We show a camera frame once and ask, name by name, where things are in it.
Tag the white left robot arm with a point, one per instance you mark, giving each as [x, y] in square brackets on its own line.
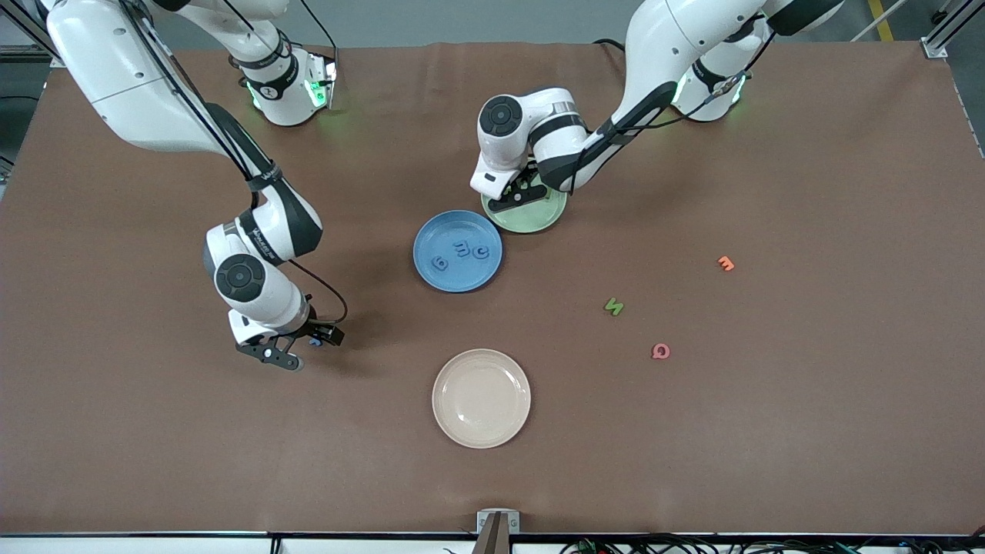
[669, 38]

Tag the grey metal mount bracket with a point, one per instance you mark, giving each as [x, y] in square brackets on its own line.
[485, 522]

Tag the pink letter Q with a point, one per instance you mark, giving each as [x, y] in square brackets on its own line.
[654, 352]

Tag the brown table cover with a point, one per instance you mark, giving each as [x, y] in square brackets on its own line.
[231, 462]

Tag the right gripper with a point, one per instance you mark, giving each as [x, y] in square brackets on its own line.
[311, 328]

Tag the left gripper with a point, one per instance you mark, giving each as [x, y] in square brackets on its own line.
[530, 168]

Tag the green letter N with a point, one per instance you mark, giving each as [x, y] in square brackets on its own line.
[613, 306]

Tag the blue plate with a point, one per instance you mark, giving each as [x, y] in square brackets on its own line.
[462, 277]

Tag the green plate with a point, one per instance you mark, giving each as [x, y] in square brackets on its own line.
[539, 219]

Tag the blue letter C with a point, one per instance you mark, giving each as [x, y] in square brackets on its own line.
[475, 251]

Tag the cream plate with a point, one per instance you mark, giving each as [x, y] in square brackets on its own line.
[481, 400]

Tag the orange letter E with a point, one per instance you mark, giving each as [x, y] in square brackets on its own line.
[726, 264]

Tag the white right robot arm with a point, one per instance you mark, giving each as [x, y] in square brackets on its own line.
[115, 69]

